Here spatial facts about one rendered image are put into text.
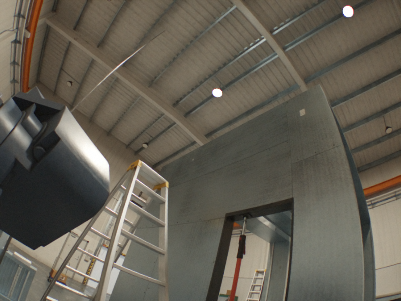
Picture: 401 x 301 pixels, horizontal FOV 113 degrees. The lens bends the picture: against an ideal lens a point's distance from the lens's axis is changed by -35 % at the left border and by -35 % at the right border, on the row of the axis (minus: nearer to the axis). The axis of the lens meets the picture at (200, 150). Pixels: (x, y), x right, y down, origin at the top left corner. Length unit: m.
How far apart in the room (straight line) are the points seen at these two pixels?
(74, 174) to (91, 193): 0.07
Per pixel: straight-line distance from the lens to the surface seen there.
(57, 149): 0.47
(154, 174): 1.77
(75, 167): 0.49
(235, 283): 1.42
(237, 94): 8.00
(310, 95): 1.98
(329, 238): 1.16
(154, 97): 8.66
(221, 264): 1.56
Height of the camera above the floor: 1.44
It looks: 40 degrees up
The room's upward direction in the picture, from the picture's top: 18 degrees clockwise
